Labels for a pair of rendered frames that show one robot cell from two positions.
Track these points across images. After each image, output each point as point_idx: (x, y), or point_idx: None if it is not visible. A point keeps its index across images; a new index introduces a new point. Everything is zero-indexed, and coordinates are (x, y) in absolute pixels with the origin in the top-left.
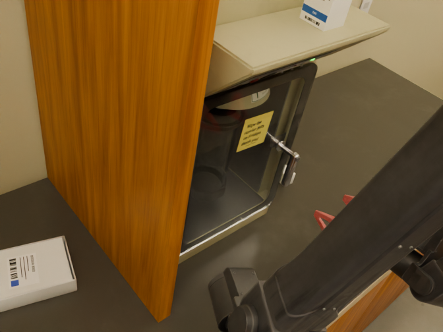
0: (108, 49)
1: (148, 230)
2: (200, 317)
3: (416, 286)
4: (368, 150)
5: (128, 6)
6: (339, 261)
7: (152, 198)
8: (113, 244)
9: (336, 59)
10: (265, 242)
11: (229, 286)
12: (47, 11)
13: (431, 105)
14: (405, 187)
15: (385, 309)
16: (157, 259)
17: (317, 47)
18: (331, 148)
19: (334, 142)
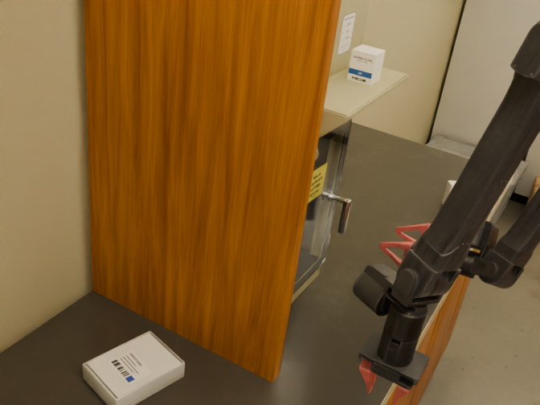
0: (215, 126)
1: (261, 281)
2: (306, 369)
3: (485, 272)
4: (381, 202)
5: (244, 87)
6: (468, 204)
7: (267, 247)
8: (205, 322)
9: None
10: (331, 298)
11: (374, 277)
12: (125, 110)
13: (418, 152)
14: (497, 145)
15: (428, 383)
16: (272, 308)
17: (374, 96)
18: None
19: None
